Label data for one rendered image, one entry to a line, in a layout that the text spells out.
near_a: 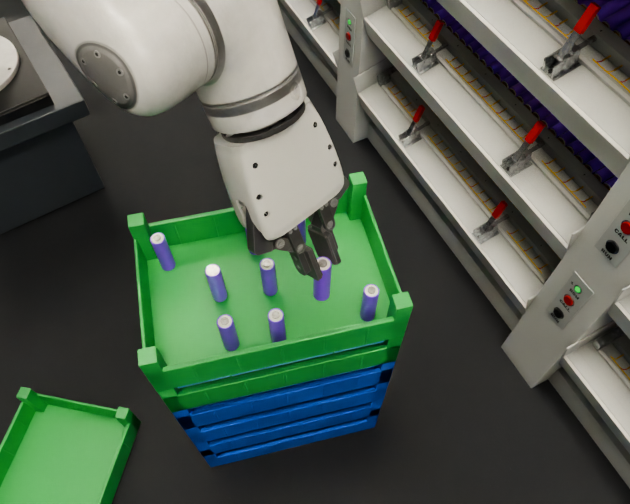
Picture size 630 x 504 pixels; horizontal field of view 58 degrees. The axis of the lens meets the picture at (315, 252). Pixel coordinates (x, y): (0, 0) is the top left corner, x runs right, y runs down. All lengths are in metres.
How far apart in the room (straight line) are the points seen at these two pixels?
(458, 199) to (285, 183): 0.69
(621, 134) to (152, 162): 1.03
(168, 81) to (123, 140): 1.13
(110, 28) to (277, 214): 0.21
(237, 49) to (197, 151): 1.03
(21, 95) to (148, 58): 0.85
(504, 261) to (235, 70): 0.75
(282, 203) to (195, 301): 0.27
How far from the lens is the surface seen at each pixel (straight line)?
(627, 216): 0.79
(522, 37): 0.87
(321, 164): 0.51
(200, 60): 0.40
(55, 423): 1.17
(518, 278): 1.07
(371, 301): 0.66
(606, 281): 0.86
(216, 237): 0.77
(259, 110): 0.44
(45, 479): 1.15
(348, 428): 1.04
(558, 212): 0.92
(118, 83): 0.39
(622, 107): 0.80
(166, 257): 0.73
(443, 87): 1.06
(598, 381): 1.03
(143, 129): 1.52
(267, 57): 0.44
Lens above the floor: 1.04
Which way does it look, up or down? 57 degrees down
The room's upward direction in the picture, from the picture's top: straight up
